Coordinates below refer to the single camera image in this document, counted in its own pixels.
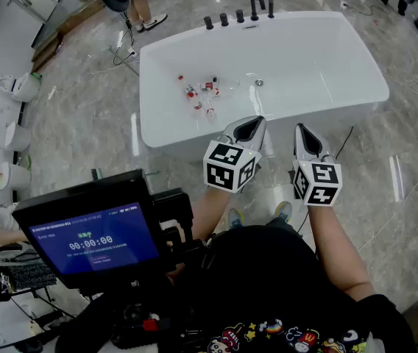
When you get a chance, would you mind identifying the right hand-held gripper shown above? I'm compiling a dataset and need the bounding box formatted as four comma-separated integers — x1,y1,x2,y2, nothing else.
289,122,344,207

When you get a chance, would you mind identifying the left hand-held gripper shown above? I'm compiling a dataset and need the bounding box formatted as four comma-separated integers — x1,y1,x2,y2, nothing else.
203,115,268,194

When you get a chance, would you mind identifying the person's left forearm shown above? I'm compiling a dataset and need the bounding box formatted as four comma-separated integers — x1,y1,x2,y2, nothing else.
190,187,233,243

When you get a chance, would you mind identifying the person's right forearm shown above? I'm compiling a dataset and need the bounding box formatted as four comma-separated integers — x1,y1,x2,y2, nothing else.
306,204,376,302

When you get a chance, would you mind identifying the white bathtub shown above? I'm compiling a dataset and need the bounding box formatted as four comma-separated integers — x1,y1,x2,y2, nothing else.
138,10,391,150

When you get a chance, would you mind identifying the person's right shoe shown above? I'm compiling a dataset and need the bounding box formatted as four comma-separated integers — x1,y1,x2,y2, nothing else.
272,201,294,225

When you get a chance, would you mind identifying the person's shoe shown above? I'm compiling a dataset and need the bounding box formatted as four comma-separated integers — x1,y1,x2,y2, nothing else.
227,207,246,231
272,201,294,225

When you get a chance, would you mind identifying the person's left shoe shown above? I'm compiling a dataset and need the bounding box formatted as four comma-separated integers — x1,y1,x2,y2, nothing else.
227,207,246,231

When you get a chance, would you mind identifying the black cartoon print shirt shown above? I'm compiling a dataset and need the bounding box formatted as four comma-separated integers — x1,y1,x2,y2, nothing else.
56,224,417,353

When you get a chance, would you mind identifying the black monitor blue screen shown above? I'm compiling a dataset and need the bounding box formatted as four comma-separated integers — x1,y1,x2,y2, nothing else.
11,168,163,290

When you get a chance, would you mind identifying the wooden platform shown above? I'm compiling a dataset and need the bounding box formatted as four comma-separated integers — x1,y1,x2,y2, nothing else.
30,0,106,74

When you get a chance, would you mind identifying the black chest rig red button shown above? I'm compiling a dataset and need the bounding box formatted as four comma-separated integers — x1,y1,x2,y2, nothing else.
112,299,210,349

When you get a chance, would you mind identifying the white toilet open lid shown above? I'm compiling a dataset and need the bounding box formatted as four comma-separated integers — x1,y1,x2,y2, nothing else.
0,72,43,104

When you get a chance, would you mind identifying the white toilet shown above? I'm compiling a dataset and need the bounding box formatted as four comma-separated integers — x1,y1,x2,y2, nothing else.
0,121,32,152
0,161,32,192

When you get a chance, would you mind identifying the black monitor mount rig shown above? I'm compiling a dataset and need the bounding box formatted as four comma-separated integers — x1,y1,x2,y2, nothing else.
151,187,210,272

